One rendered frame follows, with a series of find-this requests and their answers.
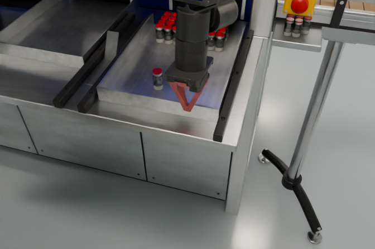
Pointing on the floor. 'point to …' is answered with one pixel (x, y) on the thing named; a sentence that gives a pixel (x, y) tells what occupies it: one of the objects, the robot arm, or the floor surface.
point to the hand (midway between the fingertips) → (187, 107)
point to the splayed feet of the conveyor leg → (313, 235)
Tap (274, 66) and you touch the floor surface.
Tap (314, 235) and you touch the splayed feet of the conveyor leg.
